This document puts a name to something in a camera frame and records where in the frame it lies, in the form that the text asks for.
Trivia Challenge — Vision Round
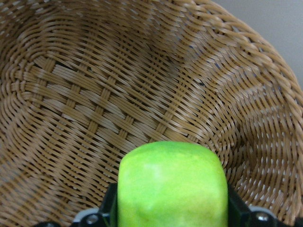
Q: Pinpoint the wicker basket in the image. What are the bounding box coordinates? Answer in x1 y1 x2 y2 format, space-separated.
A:
0 0 303 227

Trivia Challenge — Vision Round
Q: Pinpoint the green apple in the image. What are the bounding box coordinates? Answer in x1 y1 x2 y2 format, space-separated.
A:
117 141 228 227

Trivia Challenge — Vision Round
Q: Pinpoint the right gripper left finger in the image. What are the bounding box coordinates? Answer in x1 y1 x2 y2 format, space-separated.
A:
98 183 117 227

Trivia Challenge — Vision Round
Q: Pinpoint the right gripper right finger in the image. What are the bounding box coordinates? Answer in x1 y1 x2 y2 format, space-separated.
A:
228 184 251 227

